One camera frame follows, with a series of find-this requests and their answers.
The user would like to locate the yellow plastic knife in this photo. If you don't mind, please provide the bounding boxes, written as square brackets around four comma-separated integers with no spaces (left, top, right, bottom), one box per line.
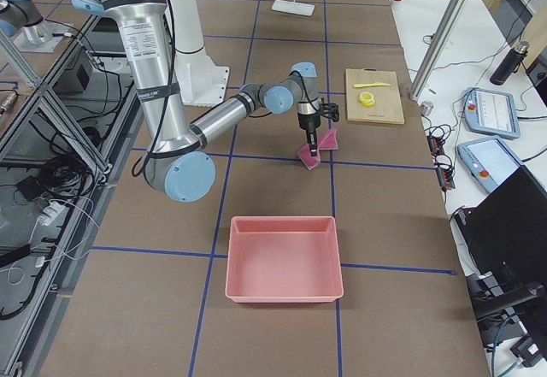
[353,81,391,89]

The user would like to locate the pink cloth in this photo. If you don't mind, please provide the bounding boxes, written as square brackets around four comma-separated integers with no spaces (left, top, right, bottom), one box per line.
[297,128,338,170]

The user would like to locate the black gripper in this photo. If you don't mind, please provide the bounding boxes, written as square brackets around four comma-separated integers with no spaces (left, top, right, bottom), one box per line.
[297,113,321,157]

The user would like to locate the white pedestal column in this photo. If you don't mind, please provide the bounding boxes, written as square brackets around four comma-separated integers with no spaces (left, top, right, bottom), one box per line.
[170,0,230,107]

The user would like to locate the black water bottle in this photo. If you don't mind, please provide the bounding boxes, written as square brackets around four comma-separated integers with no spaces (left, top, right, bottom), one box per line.
[489,40,530,85]

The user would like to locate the yellow lemon slice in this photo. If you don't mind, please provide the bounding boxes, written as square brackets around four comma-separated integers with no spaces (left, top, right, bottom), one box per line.
[358,91,375,108]

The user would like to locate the wooden cutting board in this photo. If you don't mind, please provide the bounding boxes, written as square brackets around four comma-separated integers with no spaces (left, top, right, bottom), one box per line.
[345,68,405,125]

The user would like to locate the pink plastic tray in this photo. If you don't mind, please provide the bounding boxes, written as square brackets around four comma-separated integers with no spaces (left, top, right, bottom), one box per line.
[225,216,344,303]

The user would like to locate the near teach pendant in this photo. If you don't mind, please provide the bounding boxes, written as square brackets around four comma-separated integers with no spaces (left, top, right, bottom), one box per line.
[456,135,524,193]

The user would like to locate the black monitor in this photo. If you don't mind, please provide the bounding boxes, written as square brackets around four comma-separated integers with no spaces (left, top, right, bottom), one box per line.
[456,166,546,340]

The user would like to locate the teach pendant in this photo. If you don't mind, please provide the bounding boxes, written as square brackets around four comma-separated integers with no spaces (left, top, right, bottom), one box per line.
[463,88,521,139]
[456,135,524,193]

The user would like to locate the black usb hub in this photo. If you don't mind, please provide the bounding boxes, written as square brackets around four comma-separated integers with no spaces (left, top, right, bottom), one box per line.
[436,167,456,191]
[426,136,445,156]

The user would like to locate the aluminium frame post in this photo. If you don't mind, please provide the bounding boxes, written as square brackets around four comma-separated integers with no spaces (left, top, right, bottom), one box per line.
[409,0,468,101]

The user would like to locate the far teach pendant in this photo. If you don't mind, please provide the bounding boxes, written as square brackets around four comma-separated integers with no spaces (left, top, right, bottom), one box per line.
[463,88,521,139]

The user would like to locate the white rack tray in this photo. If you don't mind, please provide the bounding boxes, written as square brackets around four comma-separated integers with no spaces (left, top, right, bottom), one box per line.
[272,0,315,16]

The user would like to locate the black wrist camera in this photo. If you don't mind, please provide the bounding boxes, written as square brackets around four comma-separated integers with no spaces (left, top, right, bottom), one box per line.
[320,103,340,122]

